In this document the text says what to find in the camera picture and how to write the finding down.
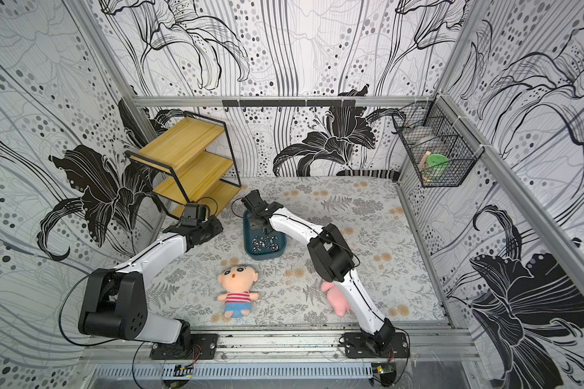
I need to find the teal plastic storage box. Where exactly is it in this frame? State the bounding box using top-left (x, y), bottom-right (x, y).
top-left (243, 211), bottom-right (287, 261)

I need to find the black wall rail bar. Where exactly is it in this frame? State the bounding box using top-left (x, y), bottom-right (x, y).
top-left (222, 99), bottom-right (356, 108)

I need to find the green round lid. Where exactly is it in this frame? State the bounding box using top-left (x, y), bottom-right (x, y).
top-left (426, 153), bottom-right (450, 170)

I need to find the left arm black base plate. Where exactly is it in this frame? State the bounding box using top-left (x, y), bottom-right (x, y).
top-left (149, 333), bottom-right (219, 361)

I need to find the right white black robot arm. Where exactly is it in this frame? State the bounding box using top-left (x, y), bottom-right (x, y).
top-left (240, 190), bottom-right (396, 354)

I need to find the black wire basket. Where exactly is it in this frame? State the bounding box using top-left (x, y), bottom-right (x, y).
top-left (392, 97), bottom-right (481, 188)

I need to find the boy plush doll striped shirt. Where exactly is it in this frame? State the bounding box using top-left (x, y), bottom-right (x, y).
top-left (217, 265), bottom-right (260, 319)

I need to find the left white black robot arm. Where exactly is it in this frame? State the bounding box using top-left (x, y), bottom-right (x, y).
top-left (78, 203), bottom-right (223, 350)

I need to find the pile of silver wing nuts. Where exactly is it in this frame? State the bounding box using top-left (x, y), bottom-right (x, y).
top-left (250, 235), bottom-right (281, 254)

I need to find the black white striped cloth roll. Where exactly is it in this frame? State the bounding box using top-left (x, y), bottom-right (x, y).
top-left (336, 170), bottom-right (401, 182)

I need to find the white slotted cable duct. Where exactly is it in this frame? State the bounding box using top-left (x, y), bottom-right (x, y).
top-left (93, 362), bottom-right (373, 381)

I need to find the pink plush toy red hat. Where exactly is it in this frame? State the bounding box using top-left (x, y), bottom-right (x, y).
top-left (321, 281), bottom-right (351, 317)

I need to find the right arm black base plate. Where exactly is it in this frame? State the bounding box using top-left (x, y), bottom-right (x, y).
top-left (339, 332), bottom-right (410, 360)

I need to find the wooden shelf black metal frame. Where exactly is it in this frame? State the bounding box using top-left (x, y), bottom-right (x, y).
top-left (127, 113), bottom-right (242, 220)

